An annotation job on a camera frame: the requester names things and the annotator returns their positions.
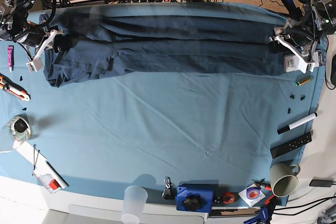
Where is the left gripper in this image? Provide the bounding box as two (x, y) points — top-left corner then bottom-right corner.
(268, 19), (318, 74)

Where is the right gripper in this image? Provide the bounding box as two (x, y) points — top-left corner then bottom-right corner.
(14, 28), (75, 73)

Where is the dark blue T-shirt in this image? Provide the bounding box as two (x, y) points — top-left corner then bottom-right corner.
(44, 4), (285, 88)

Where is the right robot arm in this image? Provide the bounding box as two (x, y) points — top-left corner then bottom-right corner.
(1, 0), (70, 72)

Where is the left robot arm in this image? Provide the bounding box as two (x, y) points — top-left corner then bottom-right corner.
(269, 0), (335, 73)

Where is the white labelled box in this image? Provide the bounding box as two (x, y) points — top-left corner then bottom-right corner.
(284, 50), (323, 72)

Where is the small battery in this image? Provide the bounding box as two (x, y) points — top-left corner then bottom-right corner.
(296, 77), (311, 87)

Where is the purple tube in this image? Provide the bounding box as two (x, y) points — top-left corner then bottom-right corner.
(7, 46), (14, 72)

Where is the black white marker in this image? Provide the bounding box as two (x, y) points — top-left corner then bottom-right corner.
(277, 112), (318, 134)

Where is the clear tape roll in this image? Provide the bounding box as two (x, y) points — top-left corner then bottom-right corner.
(5, 116), (31, 142)

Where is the black remote control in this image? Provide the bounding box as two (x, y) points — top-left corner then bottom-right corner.
(270, 132), (312, 159)

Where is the teal table cloth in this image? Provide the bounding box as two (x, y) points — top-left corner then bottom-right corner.
(1, 41), (326, 204)

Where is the white paper box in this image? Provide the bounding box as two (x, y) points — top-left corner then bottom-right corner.
(16, 142), (69, 194)

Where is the grey green mug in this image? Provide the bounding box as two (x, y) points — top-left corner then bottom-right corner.
(269, 163), (300, 197)

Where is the red tape roll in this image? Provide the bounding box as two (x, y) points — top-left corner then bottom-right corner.
(223, 192), (235, 205)

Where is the blue plastic box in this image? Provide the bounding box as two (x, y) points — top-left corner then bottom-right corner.
(176, 184), (214, 213)

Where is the translucent plastic cup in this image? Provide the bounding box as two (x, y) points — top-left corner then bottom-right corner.
(121, 186), (148, 224)

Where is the metal carabiner keyring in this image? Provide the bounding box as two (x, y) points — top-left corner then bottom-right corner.
(162, 176), (175, 200)

